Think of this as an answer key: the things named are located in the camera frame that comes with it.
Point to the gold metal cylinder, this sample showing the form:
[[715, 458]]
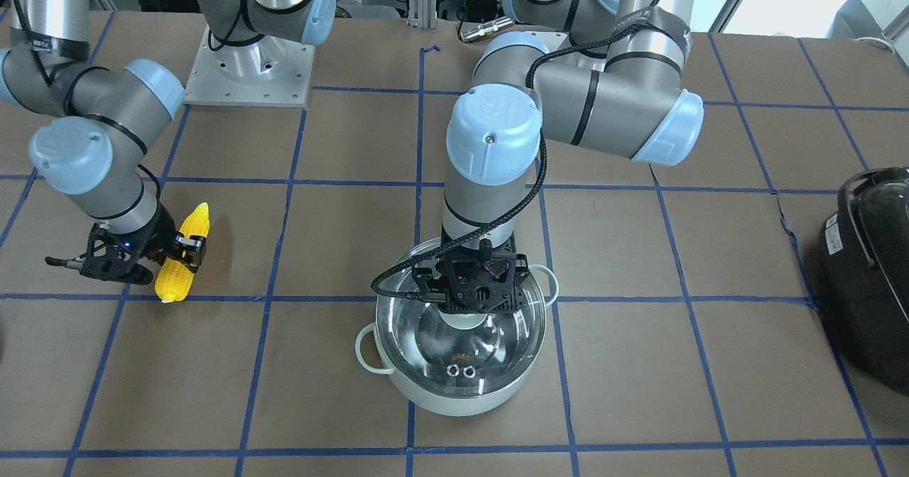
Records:
[[485, 30]]

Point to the pale green electric pot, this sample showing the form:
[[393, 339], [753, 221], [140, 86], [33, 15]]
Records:
[[458, 349]]

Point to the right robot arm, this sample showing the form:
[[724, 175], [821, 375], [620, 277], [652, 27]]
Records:
[[105, 122]]

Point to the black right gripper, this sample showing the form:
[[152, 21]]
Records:
[[158, 236]]

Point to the yellow toy corn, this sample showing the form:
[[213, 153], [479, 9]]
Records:
[[182, 252]]

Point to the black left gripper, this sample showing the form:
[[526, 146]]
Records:
[[523, 263]]

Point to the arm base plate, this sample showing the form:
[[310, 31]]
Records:
[[271, 73]]

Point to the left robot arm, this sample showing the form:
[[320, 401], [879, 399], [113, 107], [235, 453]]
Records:
[[613, 86]]

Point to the dark brown rice cooker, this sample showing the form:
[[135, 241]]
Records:
[[864, 255]]

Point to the glass pot lid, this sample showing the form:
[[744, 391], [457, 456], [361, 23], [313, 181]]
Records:
[[469, 338]]

